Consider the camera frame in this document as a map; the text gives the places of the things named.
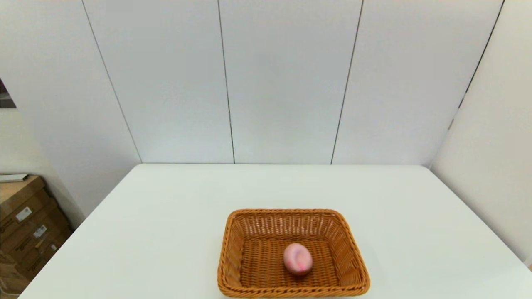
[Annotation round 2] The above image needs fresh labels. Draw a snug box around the orange woven wicker basket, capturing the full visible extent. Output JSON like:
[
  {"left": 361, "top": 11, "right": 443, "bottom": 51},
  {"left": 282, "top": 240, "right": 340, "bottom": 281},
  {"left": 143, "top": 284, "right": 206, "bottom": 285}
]
[{"left": 217, "top": 208, "right": 371, "bottom": 299}]

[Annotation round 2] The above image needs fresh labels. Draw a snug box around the pink peach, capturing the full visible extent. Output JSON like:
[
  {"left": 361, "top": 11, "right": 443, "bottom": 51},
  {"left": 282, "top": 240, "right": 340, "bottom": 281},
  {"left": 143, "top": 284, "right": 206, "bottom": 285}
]
[{"left": 283, "top": 243, "right": 313, "bottom": 276}]

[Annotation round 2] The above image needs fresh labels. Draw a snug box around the brown cardboard box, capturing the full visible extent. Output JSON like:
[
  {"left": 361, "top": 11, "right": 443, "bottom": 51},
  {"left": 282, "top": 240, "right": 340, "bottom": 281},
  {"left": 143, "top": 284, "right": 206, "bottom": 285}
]
[
  {"left": 0, "top": 224, "right": 73, "bottom": 293},
  {"left": 0, "top": 175, "right": 46, "bottom": 218},
  {"left": 0, "top": 197, "right": 64, "bottom": 250}
]

